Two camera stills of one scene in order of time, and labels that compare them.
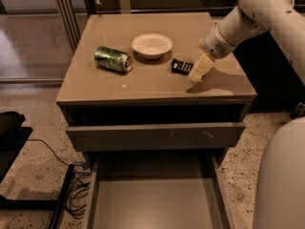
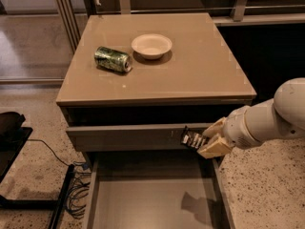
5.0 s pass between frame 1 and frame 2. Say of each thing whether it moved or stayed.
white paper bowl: stayed
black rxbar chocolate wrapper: moved
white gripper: moved
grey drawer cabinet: stayed
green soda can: stayed
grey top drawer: stayed
